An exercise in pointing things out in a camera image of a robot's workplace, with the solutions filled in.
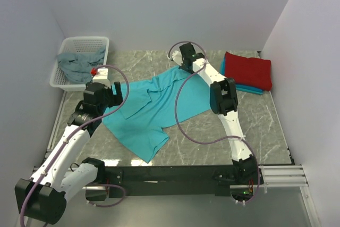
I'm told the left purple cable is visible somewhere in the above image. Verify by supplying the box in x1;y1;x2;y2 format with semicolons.
20;65;130;226

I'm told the white plastic laundry basket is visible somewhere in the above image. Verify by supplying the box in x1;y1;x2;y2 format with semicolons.
49;36;109;92

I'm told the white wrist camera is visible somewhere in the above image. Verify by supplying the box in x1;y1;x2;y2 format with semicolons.
168;51;183;66
90;68;111;88

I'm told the black base crossbar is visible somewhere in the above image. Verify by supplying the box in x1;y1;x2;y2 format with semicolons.
104;165;264;196

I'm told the purple cable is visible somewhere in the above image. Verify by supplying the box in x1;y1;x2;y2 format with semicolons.
167;41;261;205
20;65;130;226

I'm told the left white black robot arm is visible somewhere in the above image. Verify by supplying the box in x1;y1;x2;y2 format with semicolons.
14;82;127;226

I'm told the light blue t-shirt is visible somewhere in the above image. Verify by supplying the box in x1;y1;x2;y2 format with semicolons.
103;68;210;162

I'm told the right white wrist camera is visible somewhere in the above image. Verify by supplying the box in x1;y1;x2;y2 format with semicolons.
168;51;183;66

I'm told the folded teal t-shirt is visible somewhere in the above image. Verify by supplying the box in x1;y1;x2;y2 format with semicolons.
219;56;264;95

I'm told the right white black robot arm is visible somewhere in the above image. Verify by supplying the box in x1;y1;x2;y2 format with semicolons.
169;41;260;184

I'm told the aluminium rail frame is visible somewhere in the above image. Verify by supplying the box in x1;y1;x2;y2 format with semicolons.
14;88;319;227

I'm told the folded red t-shirt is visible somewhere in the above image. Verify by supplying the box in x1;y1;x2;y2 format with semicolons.
224;52;273;91

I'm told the grey-blue crumpled t-shirt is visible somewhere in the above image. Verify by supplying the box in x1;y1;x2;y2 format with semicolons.
57;46;106;84

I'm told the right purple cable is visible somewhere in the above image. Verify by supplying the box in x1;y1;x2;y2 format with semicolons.
167;41;261;205

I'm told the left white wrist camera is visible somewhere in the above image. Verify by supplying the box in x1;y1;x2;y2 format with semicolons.
90;68;111;88

